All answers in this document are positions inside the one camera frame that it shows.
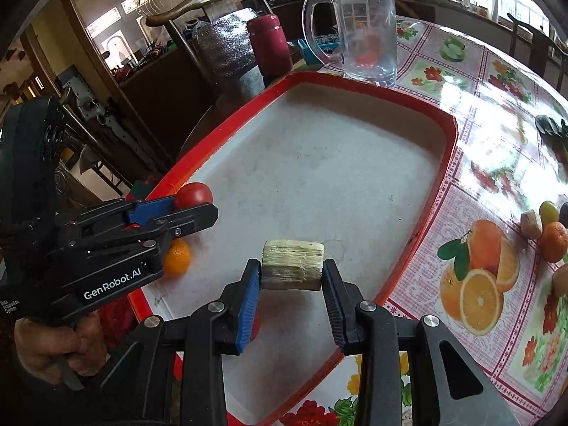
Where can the red rimmed tray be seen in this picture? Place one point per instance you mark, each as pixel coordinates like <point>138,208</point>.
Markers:
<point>310,164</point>

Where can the dark wooden chair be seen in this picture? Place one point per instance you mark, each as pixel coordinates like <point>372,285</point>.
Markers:
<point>539,53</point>

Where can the red satin cloth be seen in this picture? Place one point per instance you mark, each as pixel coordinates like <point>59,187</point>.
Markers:
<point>115,315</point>

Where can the dark wooden cabinet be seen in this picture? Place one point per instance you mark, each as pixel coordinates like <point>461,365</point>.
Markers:
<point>151,97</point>

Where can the yellow-green plum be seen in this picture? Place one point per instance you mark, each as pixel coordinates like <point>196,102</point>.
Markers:
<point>549,211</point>

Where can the orange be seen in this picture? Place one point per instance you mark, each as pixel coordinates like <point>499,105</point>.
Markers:
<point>554,242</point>
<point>177,259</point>

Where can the wooden chair with curved rail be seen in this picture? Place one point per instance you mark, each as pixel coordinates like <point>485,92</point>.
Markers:
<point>222,53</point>

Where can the person's left hand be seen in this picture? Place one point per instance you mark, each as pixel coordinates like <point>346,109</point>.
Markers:
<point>40,346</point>

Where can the floral fruit print tablecloth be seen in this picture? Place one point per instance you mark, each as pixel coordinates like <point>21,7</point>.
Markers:
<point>488,111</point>

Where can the clear glass mug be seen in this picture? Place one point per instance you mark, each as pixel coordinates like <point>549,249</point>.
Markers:
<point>368,31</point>

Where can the dark purple plum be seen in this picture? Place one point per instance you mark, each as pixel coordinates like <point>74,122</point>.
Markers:
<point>564,215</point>

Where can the teal box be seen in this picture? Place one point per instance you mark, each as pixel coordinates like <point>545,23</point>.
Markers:
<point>327,47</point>

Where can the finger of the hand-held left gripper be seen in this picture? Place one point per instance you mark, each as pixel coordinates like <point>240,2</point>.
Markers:
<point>148,212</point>
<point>191,219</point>

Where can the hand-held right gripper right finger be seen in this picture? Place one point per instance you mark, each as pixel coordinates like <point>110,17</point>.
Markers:
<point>333,313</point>

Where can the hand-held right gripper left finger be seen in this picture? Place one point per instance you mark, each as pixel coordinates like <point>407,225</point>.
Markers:
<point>248,308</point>

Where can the dark leafy greens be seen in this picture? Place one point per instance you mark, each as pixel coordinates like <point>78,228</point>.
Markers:
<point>550,125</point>

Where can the red thermos flask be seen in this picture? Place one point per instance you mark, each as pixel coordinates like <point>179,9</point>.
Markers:
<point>268,44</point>

